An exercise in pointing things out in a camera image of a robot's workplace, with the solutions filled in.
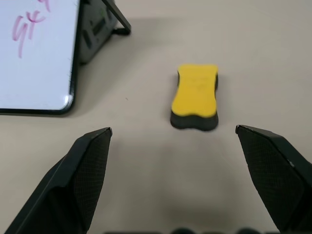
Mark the black whiteboard stand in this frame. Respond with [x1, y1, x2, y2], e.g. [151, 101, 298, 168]
[102, 0, 132, 36]

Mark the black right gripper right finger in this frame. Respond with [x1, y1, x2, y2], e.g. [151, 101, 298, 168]
[235, 124, 312, 234]

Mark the yellow and black whiteboard eraser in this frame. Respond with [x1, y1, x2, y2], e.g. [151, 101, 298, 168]
[170, 64, 219, 133]

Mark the black-framed whiteboard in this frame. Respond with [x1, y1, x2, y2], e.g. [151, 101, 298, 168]
[0, 0, 86, 117]

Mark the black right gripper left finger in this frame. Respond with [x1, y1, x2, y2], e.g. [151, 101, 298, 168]
[4, 127, 113, 234]

